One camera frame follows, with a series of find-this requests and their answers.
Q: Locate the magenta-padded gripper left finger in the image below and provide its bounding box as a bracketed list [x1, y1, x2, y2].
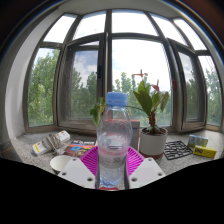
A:
[57, 145, 101, 190]

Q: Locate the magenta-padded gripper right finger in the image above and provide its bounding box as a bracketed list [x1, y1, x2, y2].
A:
[124, 146, 167, 190]

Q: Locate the clear blue-capped water bottle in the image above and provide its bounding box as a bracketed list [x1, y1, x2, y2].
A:
[95, 91, 134, 191]

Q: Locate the colourful printed booklet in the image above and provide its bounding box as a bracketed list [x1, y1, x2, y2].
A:
[63, 139, 98, 158]

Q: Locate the red-flowered plant in white pot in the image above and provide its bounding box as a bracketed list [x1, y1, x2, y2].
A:
[88, 69, 171, 160]

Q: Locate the flat round red coaster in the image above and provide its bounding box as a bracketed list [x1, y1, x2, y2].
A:
[98, 185, 120, 192]

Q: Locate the black grid trivet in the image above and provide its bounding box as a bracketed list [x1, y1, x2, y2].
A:
[163, 140, 194, 161]

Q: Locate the pale blue and yellow box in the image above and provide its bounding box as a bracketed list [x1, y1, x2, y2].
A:
[187, 133, 210, 149]

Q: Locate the yellow and black box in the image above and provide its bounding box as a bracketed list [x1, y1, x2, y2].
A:
[192, 144, 218, 159]

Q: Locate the brown-framed bay window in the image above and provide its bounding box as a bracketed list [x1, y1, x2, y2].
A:
[22, 9, 224, 134]

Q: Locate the coiled beige cord bundle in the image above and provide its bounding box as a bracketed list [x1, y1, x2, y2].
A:
[44, 133, 63, 155]

